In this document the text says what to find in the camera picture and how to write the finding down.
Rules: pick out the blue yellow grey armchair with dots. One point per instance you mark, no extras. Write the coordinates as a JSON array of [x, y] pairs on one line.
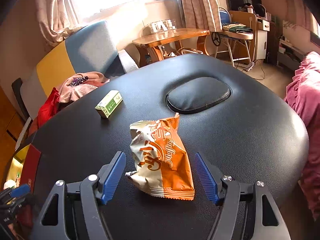
[[90, 49]]

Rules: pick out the wooden side table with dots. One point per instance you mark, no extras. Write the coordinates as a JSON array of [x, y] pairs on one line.
[[150, 44]]

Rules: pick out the white folding chair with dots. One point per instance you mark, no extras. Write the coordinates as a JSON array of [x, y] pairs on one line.
[[232, 33]]

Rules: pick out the pink cloth with beads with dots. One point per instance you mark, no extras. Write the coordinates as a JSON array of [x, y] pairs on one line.
[[79, 85]]

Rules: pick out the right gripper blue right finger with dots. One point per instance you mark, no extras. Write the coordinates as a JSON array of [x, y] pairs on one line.
[[210, 178]]

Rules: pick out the black oval table cushion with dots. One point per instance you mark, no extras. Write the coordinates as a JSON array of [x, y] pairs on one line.
[[197, 95]]

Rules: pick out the red gold storage box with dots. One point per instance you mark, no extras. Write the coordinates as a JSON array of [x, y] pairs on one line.
[[23, 168]]

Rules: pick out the clear acrylic organizer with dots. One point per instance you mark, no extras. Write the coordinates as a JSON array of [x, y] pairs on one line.
[[162, 25]]

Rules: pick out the red cloth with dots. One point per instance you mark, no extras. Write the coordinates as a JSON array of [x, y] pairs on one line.
[[46, 111]]

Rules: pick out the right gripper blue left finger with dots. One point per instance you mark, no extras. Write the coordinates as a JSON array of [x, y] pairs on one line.
[[109, 177]]

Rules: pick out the pink striped curtain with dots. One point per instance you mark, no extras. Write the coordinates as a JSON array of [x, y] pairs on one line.
[[202, 14]]

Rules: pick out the pink bed cover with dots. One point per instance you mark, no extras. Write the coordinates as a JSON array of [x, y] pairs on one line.
[[302, 95]]

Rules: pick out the green cream small box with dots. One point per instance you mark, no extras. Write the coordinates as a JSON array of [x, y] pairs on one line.
[[109, 103]]

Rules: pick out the orange white snack bag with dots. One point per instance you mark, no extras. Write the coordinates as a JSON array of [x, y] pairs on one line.
[[162, 167]]

